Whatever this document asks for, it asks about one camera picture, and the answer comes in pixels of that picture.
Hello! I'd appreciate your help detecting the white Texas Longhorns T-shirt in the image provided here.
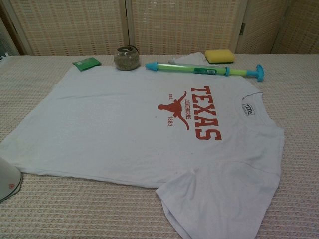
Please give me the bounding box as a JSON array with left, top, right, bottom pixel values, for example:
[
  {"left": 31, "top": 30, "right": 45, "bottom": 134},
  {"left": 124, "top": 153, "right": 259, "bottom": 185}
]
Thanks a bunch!
[{"left": 0, "top": 51, "right": 286, "bottom": 239}]

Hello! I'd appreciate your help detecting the white handheld steamer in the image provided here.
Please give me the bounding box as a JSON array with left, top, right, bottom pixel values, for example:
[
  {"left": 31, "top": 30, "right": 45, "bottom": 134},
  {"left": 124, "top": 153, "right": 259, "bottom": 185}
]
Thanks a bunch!
[{"left": 0, "top": 156, "right": 23, "bottom": 202}]

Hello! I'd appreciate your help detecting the green and blue water pump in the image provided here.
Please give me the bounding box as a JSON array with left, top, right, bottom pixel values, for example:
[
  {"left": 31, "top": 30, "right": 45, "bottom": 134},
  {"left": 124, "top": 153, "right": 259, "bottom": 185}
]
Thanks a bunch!
[{"left": 145, "top": 62, "right": 266, "bottom": 82}]

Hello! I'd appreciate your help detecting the round glass jar with herbs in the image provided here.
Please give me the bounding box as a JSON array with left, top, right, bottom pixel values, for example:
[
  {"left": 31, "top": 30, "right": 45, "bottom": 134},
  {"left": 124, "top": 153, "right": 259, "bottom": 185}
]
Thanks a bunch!
[{"left": 113, "top": 45, "right": 140, "bottom": 71}]

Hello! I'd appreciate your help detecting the yellow sponge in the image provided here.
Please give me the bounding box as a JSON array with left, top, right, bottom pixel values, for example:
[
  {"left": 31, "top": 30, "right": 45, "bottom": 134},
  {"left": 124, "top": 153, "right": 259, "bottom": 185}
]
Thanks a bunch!
[{"left": 204, "top": 49, "right": 236, "bottom": 64}]

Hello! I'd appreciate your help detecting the green foil packet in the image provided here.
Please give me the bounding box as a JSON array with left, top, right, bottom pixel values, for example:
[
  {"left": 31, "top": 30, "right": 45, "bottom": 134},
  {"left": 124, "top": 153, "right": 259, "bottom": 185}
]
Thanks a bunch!
[{"left": 72, "top": 57, "right": 102, "bottom": 73}]

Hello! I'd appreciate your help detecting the beige woven fringed tablecloth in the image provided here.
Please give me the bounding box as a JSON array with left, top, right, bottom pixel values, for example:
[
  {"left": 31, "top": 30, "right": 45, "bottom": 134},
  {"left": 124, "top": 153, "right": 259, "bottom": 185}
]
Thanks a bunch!
[{"left": 0, "top": 53, "right": 319, "bottom": 239}]

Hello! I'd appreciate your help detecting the woven wooden folding screen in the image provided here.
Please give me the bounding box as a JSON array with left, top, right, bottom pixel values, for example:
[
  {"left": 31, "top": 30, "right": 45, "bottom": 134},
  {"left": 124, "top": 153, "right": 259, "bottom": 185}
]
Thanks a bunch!
[{"left": 0, "top": 0, "right": 319, "bottom": 56}]

